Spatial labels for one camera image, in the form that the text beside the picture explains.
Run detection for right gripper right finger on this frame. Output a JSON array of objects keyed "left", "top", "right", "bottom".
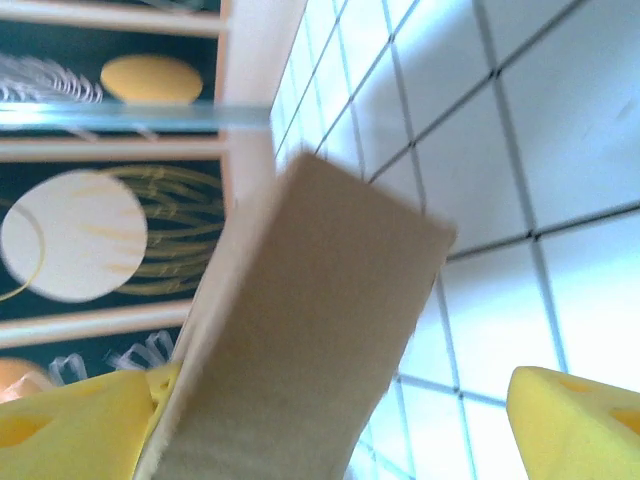
[{"left": 505, "top": 365, "right": 640, "bottom": 480}]

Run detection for aluminium corner post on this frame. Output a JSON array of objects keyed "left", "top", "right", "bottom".
[{"left": 0, "top": 99, "right": 274, "bottom": 136}]

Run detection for brown cardboard paper box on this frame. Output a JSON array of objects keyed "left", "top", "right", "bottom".
[{"left": 134, "top": 149, "right": 459, "bottom": 480}]

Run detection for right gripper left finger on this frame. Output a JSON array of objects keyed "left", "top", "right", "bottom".
[{"left": 0, "top": 362, "right": 184, "bottom": 480}]

